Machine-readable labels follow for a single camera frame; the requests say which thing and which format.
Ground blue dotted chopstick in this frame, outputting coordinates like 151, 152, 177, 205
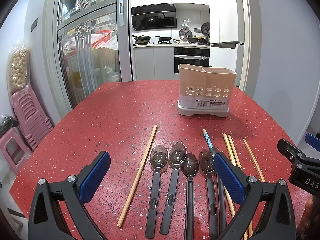
202, 128, 227, 235

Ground black spoon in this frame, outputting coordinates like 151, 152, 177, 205
181, 153, 199, 240
159, 143, 187, 235
145, 145, 168, 239
199, 149, 219, 239

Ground black range hood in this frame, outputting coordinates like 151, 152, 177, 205
131, 3, 177, 31

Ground black built-in oven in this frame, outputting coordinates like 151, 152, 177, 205
174, 47, 210, 74

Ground glass sliding door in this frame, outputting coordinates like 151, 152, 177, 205
53, 0, 133, 112

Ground black wok on stove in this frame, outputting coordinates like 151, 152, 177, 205
132, 35, 151, 45

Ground beige plastic utensil holder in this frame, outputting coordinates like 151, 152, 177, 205
177, 63, 236, 118

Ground stacked pink plastic stools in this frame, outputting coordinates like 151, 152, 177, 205
10, 84, 53, 150

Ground black frying pan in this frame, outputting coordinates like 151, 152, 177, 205
156, 35, 172, 44

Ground yellow patterned chopstick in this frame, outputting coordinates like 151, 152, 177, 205
222, 133, 249, 240

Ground plain wooden chopstick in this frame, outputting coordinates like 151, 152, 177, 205
117, 124, 158, 228

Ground black plastic bag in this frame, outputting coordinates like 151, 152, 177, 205
0, 115, 19, 137

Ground pink stool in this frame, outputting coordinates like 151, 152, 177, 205
1, 128, 32, 175

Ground bag of round nuts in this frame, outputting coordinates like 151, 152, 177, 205
8, 41, 30, 94

